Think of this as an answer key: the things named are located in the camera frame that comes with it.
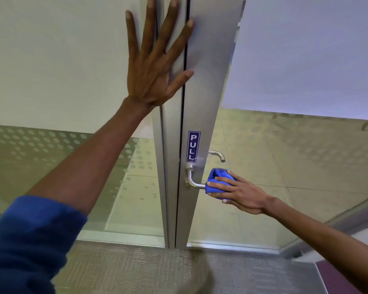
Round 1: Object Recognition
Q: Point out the aluminium framed glass door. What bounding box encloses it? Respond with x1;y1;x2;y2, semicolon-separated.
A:
175;0;368;254

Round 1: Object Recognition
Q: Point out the person's left forearm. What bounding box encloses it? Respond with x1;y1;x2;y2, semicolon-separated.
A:
26;97;155;216

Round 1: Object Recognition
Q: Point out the grey partition base rail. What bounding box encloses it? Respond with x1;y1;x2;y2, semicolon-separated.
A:
279;193;368;259

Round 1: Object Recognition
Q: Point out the person's right forearm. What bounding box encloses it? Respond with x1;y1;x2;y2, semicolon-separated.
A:
263;196;368;294

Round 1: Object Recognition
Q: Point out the aluminium framed fixed glass panel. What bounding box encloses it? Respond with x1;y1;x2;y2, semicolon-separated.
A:
0;0;186;249

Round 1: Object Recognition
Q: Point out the blue cleaning cloth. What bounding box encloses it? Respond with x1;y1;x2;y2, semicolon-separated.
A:
205;168;237;201

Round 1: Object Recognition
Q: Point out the person's left hand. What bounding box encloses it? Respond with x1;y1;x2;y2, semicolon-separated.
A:
124;0;194;108

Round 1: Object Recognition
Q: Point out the person's right hand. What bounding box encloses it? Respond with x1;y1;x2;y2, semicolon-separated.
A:
206;176;276;215

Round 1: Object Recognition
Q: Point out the silver lever door handle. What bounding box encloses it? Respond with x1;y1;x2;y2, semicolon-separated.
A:
208;150;226;163
185;164;206;190

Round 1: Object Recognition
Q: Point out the blue sleeve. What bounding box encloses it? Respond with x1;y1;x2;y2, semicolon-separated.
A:
0;195;88;294

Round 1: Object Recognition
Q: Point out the blue door sign sticker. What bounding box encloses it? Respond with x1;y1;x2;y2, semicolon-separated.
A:
186;130;201;163

